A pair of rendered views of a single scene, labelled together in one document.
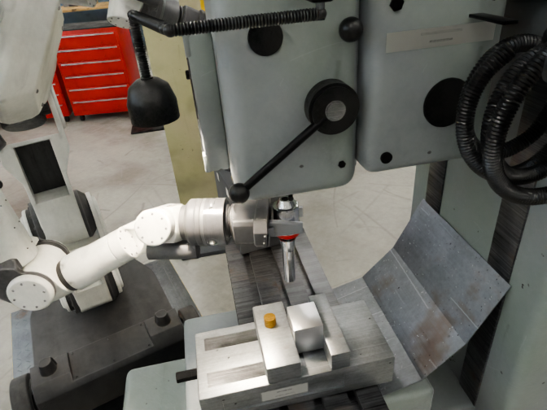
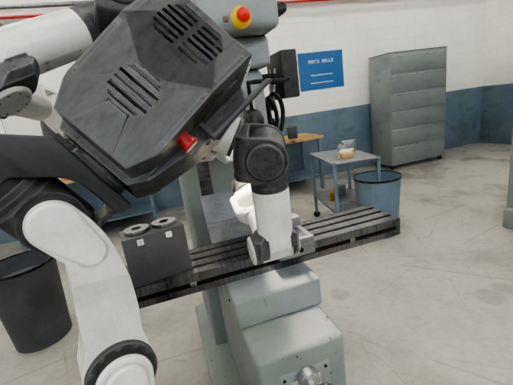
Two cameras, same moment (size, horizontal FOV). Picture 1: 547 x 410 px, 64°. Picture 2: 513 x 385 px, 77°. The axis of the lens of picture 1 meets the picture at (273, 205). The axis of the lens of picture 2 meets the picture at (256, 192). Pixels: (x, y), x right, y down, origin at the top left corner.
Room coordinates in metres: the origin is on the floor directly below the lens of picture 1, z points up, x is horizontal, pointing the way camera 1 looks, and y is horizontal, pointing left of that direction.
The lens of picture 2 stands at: (0.78, 1.24, 1.52)
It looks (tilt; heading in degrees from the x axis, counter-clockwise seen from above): 16 degrees down; 263
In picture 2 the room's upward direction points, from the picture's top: 8 degrees counter-clockwise
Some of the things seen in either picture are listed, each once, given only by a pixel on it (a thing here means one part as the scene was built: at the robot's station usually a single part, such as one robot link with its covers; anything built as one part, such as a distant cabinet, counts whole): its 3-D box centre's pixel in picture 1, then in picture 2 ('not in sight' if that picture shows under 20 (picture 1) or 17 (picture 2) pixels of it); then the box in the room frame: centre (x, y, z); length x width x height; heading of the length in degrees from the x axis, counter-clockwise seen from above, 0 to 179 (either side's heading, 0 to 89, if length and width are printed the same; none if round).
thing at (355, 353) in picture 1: (290, 349); (279, 228); (0.56, -0.01, 0.99); 0.35 x 0.15 x 0.11; 99
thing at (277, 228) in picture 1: (285, 228); not in sight; (0.64, -0.02, 1.21); 0.06 x 0.02 x 0.03; 85
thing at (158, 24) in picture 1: (150, 22); (270, 80); (0.55, 0.12, 1.58); 0.17 x 0.01 x 0.01; 26
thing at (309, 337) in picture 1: (304, 327); not in sight; (0.56, -0.04, 1.04); 0.06 x 0.05 x 0.06; 9
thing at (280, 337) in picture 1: (275, 339); (281, 222); (0.55, 0.02, 1.03); 0.15 x 0.06 x 0.04; 9
